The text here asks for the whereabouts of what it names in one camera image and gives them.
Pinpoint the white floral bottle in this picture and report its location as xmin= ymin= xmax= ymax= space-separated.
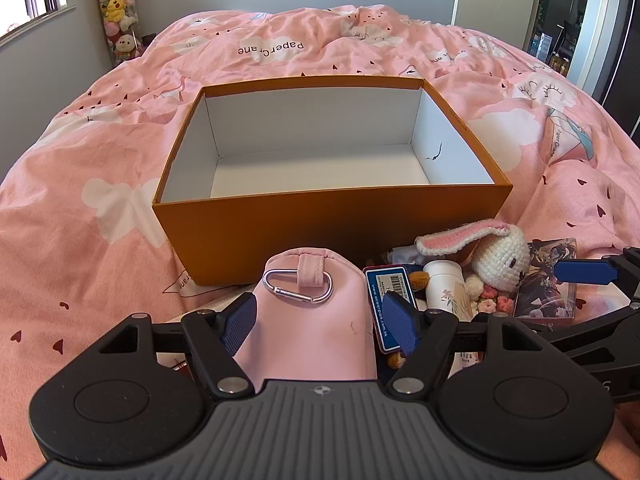
xmin=424 ymin=258 xmax=473 ymax=321

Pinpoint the white crochet bunny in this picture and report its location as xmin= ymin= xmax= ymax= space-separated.
xmin=414 ymin=218 xmax=532 ymax=317

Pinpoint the long white case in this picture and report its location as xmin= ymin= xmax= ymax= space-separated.
xmin=192 ymin=285 xmax=253 ymax=313

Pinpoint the orange cardboard box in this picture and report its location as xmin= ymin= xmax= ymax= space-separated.
xmin=151 ymin=78 xmax=514 ymax=287

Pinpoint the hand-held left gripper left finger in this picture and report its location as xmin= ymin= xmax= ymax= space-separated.
xmin=97 ymin=292 xmax=258 ymax=398

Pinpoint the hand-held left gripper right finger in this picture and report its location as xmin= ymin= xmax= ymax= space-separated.
xmin=382 ymin=290 xmax=546 ymax=403

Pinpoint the clear tube of plush toys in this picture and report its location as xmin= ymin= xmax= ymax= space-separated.
xmin=87 ymin=0 xmax=146 ymax=66

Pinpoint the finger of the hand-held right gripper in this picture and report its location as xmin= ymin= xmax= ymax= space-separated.
xmin=542 ymin=302 xmax=640 ymax=357
xmin=554 ymin=246 xmax=640 ymax=311

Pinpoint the blue and white card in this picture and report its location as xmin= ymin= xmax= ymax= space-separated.
xmin=363 ymin=262 xmax=418 ymax=355

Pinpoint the silver carabiner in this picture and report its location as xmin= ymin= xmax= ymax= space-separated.
xmin=262 ymin=269 xmax=333 ymax=305

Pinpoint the acrylic picture block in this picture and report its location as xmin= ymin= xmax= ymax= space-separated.
xmin=514 ymin=237 xmax=581 ymax=321

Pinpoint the cluttered shelf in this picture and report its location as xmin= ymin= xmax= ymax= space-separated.
xmin=530 ymin=20 xmax=581 ymax=78

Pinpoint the pink fabric pouch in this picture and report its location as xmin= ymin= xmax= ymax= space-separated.
xmin=232 ymin=247 xmax=381 ymax=393

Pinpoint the pink printed blanket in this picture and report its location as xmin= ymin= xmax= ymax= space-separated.
xmin=0 ymin=5 xmax=640 ymax=480

